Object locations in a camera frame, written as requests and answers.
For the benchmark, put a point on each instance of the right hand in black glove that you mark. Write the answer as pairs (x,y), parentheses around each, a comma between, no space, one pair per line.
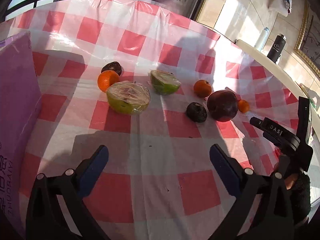
(298,185)

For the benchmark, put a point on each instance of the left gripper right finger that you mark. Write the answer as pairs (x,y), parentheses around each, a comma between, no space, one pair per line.
(273,218)

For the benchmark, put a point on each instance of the large dark red plum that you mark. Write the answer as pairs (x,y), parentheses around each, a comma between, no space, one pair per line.
(222,105)

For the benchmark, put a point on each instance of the orange tangerine in middle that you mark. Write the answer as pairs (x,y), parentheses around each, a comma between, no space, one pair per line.
(202,88)

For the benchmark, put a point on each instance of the red white checkered tablecloth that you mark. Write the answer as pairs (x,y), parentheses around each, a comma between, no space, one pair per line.
(159,182)

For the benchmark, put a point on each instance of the small orange tangerine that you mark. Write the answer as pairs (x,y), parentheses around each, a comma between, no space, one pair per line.
(243,106)

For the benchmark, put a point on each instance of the green apple half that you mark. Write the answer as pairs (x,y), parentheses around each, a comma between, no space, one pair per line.
(128,97)

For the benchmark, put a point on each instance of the purple cardboard box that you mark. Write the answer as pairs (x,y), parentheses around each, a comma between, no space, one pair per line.
(20,106)

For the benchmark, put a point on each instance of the dark wrinkled passionfruit front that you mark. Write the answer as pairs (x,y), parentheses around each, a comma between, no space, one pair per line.
(196,112)

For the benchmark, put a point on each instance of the orange tangerine near passionfruit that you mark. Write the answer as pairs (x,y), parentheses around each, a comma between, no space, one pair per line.
(106,79)

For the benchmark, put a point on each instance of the gold picture frame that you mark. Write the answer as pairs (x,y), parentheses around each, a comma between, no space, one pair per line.
(307,45)

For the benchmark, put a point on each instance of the white spray bottle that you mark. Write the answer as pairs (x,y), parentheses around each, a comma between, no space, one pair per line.
(262,39)

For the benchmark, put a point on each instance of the dark passionfruit at back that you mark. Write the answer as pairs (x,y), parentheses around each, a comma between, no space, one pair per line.
(114,66)

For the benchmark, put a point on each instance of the black water bottle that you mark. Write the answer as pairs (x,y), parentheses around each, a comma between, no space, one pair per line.
(277,48)

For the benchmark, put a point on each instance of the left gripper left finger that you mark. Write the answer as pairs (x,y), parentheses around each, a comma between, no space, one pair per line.
(45,219)

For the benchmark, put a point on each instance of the small green apple piece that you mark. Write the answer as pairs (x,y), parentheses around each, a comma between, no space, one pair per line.
(164,83)

